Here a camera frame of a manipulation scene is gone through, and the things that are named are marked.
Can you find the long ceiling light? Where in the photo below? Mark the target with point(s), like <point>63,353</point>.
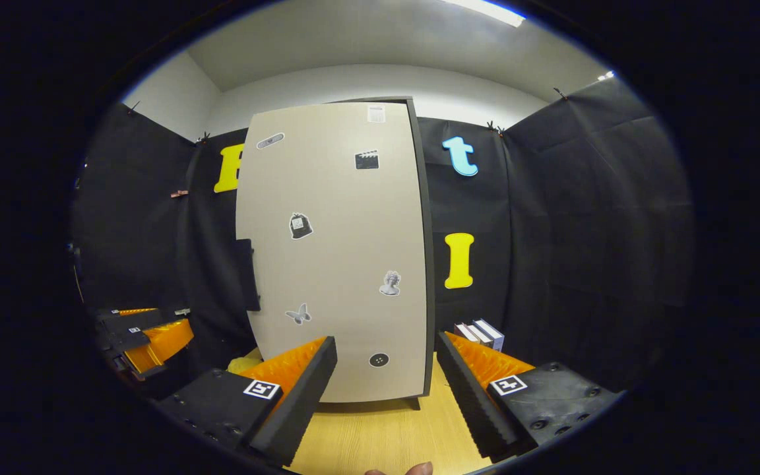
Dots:
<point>485,11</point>

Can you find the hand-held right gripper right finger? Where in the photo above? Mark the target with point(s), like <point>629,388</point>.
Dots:
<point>466,402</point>

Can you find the white spine book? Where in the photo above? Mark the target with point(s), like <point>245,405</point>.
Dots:
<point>479,335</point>

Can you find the pale blue book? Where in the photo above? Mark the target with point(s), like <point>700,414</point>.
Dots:
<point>493,335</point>

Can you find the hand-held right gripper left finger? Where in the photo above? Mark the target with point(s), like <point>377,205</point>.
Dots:
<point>301,402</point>

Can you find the yellow bumpy sponge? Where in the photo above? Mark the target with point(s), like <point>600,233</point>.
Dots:
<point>243,365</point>

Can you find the small ceiling light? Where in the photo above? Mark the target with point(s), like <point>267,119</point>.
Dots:
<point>605,75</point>

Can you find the beige cabinet door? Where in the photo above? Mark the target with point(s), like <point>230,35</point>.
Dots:
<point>340,264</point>

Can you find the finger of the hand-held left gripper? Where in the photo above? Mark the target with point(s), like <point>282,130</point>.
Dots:
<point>136,318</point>
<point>126,340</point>

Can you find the black backdrop cloth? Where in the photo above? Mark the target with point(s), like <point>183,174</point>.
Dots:
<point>584,231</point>

